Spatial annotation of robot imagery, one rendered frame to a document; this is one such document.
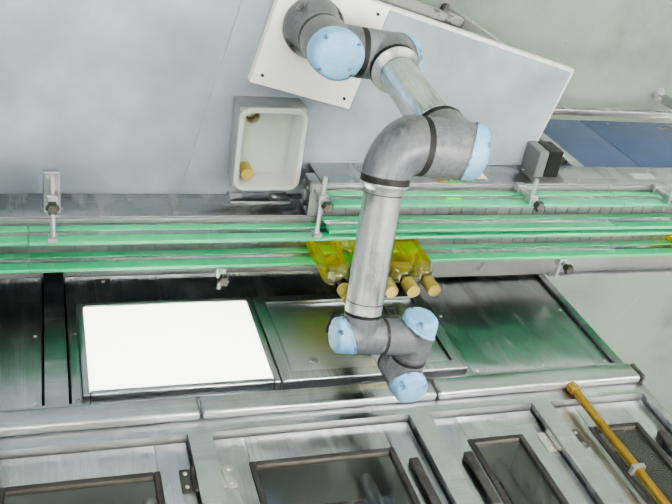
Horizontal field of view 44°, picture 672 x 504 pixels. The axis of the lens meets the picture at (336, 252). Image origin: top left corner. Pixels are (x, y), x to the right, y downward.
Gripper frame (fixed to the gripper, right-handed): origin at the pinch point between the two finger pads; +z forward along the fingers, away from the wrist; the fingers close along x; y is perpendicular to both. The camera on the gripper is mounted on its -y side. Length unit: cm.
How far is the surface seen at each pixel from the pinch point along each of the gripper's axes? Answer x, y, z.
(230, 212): 4.2, -23.2, 31.6
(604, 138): 24, 111, 66
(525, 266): -6, 69, 28
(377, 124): 29, 16, 42
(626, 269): -5, 106, 27
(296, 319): -13.2, -7.8, 9.1
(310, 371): -12.8, -10.5, -12.1
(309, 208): 8.4, -3.4, 28.6
